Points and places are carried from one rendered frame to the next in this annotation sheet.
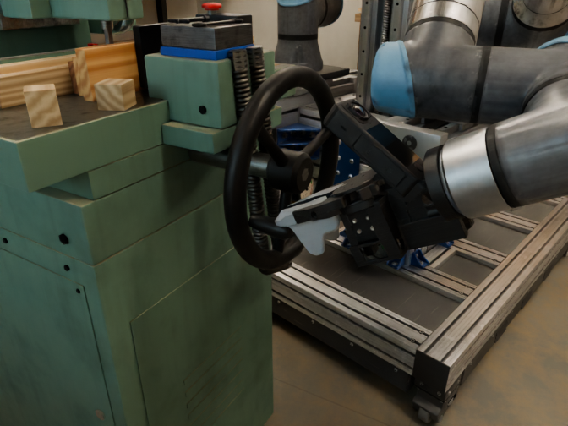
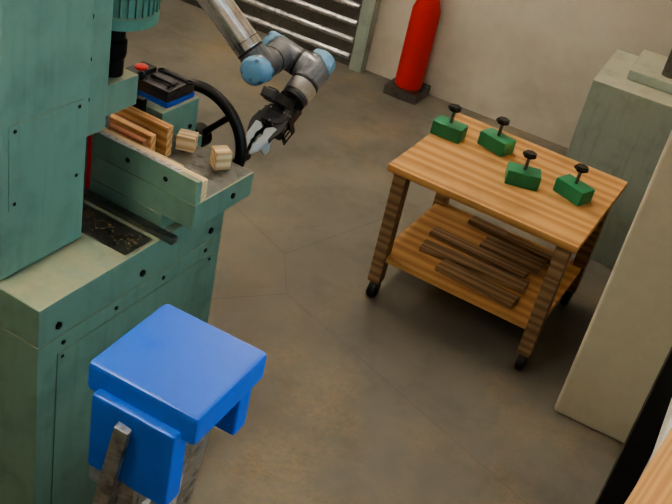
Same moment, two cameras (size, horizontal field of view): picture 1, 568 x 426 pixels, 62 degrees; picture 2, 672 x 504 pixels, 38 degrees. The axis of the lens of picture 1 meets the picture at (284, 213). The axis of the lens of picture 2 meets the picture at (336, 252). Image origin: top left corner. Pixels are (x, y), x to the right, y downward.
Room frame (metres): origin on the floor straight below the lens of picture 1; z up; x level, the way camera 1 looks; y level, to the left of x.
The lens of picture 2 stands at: (0.51, 2.15, 1.94)
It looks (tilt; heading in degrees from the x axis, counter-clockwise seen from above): 33 degrees down; 263
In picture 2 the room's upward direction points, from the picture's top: 13 degrees clockwise
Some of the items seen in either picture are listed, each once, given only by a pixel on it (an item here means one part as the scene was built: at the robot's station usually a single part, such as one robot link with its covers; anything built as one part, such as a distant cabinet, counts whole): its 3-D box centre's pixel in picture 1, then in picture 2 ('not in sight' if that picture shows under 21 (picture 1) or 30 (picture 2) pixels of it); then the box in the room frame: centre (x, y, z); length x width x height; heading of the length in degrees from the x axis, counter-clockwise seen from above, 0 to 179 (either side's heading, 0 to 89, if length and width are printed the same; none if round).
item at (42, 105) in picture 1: (43, 105); (220, 157); (0.56, 0.29, 0.92); 0.04 x 0.03 x 0.04; 26
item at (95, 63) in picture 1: (145, 64); (128, 121); (0.77, 0.22, 0.94); 0.23 x 0.02 x 0.07; 149
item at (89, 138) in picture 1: (174, 106); (130, 140); (0.77, 0.18, 0.87); 0.61 x 0.30 x 0.06; 149
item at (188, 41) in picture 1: (213, 31); (157, 81); (0.73, 0.10, 0.99); 0.13 x 0.11 x 0.06; 149
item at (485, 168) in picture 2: not in sight; (494, 225); (-0.37, -0.66, 0.32); 0.66 x 0.57 x 0.64; 149
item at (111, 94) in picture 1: (116, 94); (187, 140); (0.64, 0.23, 0.92); 0.04 x 0.04 x 0.03; 83
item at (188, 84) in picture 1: (213, 83); (156, 111); (0.73, 0.11, 0.91); 0.15 x 0.14 x 0.09; 149
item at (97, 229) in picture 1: (84, 152); (62, 223); (0.87, 0.39, 0.76); 0.57 x 0.45 x 0.09; 59
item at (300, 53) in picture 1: (297, 51); not in sight; (1.45, -0.04, 0.87); 0.15 x 0.15 x 0.10
